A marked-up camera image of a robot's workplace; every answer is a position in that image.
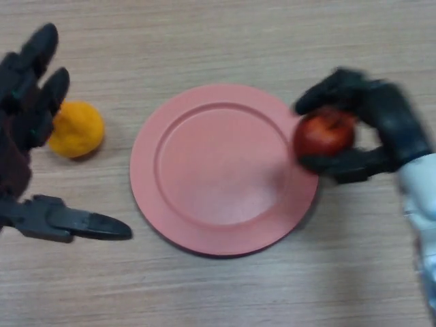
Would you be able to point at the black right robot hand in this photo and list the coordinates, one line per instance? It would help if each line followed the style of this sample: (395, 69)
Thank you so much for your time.
(385, 112)

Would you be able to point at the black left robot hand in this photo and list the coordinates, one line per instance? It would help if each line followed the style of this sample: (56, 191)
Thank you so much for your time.
(20, 129)

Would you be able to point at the red apple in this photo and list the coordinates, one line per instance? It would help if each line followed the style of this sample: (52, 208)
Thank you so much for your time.
(323, 133)

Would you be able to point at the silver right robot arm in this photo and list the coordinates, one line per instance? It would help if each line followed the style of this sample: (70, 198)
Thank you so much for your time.
(420, 211)

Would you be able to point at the pink round plate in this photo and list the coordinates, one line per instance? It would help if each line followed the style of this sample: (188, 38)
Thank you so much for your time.
(218, 170)

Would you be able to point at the yellow pear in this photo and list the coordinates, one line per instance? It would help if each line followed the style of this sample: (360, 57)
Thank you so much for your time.
(80, 131)

